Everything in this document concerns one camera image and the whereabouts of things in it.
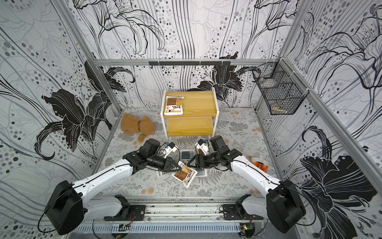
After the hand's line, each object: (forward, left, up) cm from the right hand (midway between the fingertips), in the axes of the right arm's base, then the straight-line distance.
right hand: (194, 164), depth 77 cm
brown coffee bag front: (-6, +4, +1) cm, 8 cm away
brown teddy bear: (+29, +43, -3) cm, 52 cm away
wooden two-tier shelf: (+19, 0, +19) cm, 27 cm away
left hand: (-5, +7, +1) cm, 8 cm away
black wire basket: (+39, -53, +16) cm, 68 cm away
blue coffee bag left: (-1, +20, -12) cm, 23 cm away
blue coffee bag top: (+11, +6, -12) cm, 17 cm away
